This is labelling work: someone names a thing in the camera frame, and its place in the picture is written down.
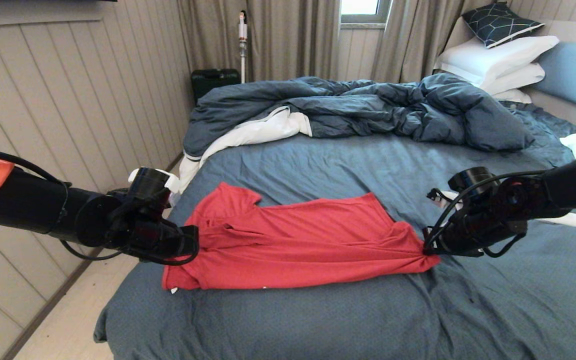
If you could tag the white flat remote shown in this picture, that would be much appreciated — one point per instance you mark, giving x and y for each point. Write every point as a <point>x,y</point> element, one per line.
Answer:
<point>568,220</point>

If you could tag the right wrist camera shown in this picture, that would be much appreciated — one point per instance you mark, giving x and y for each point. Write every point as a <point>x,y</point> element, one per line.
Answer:
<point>470,179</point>

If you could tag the dark patterned cushion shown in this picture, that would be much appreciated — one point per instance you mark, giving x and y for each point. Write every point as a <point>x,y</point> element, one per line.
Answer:
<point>498,24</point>

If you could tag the large white pillow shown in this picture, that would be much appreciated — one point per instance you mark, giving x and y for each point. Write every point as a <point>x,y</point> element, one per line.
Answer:
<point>490,59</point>

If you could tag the white bed linen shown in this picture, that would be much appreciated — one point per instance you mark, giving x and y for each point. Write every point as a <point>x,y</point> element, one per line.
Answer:
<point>253,132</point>

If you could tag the grey framed window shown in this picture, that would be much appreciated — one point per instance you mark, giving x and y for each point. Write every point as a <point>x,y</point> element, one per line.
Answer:
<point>360,10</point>

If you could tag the red t-shirt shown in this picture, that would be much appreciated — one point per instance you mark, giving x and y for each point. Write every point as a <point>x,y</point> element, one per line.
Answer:
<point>308,250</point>

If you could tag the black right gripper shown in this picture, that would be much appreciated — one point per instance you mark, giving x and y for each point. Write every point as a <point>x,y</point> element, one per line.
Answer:
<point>483,227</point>

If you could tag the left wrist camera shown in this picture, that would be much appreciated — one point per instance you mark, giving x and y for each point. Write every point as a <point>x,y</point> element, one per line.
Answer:
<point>148,182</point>

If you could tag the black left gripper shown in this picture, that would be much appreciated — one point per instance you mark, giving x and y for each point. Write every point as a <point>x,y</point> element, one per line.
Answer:
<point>158,240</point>

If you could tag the dark blue crumpled duvet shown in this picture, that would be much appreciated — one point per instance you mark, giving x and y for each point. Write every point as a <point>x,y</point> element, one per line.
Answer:
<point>368,107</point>

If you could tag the beige curtain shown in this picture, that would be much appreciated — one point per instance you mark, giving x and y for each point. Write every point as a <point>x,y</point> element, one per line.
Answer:
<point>278,37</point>
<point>418,37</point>

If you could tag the black hard case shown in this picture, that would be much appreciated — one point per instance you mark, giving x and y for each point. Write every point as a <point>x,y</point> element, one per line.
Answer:
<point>213,81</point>

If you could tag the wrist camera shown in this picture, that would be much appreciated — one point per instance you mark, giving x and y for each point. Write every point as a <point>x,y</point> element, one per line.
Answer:
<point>148,182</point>
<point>470,179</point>

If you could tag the white stick vacuum cleaner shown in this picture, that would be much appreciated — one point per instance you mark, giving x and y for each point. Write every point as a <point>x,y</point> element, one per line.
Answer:
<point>242,47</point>

